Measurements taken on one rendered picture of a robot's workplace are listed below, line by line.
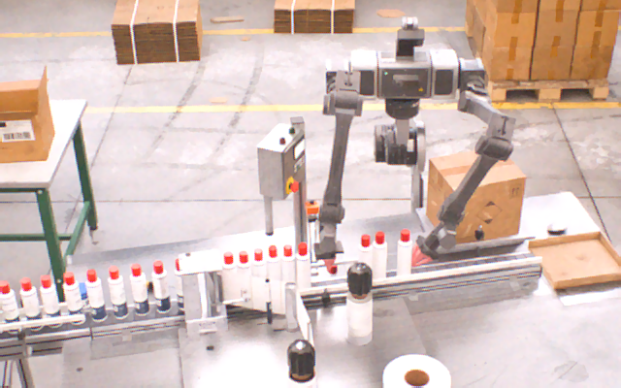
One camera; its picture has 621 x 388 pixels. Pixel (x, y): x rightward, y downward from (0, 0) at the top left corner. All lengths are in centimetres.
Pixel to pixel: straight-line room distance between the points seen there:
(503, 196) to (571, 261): 36
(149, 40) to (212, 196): 195
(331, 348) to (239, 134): 316
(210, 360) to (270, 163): 68
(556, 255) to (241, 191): 238
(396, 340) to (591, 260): 92
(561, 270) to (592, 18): 308
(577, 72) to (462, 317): 350
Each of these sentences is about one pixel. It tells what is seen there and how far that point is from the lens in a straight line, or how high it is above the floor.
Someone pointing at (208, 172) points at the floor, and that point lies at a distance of 574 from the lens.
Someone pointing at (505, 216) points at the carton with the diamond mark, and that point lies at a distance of 368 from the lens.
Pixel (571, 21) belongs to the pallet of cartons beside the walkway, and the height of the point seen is 57.
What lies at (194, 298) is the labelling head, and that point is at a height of 104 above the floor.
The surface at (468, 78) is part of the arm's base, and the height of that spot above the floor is 149.
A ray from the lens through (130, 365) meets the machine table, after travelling 324.
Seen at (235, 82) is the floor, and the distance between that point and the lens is 678.
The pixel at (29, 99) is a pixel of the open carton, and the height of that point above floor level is 97.
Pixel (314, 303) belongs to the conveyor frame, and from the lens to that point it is 336.
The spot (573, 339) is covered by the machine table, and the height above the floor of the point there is 83.
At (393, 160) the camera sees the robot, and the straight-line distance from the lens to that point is 367.
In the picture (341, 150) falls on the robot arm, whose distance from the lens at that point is 302.
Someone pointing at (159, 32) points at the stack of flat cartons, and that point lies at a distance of 708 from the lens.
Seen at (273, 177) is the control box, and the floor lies 137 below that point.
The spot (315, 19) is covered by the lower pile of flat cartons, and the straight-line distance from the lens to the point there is 747.
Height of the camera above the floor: 303
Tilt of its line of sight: 33 degrees down
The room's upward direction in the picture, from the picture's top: 1 degrees counter-clockwise
